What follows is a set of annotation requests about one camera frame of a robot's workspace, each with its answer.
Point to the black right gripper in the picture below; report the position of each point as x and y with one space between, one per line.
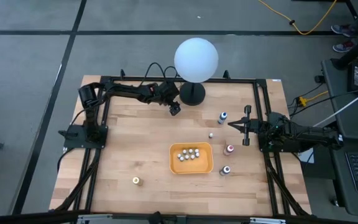
253 126

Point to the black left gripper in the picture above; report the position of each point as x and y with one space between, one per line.
168 91

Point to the yellow plastic basket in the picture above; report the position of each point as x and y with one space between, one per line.
197 166

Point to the large yellow dye bottle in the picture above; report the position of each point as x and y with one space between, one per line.
137 181

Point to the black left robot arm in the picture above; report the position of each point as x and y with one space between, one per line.
126 90

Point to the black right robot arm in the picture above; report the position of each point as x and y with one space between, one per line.
306 137

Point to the large pink dye bottle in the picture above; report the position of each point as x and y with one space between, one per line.
228 151

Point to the white globe lamp black base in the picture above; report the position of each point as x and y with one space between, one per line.
196 59

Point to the white rod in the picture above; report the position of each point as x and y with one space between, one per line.
346 105

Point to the dark side desk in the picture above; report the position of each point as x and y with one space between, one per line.
340 174

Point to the person's shoe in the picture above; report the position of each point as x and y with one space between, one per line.
342 30
342 47

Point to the black tripod stand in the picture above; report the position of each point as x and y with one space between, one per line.
353 51

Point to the black aluminium table frame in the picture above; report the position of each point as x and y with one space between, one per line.
244 80

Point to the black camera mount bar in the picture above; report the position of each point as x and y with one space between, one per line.
166 219

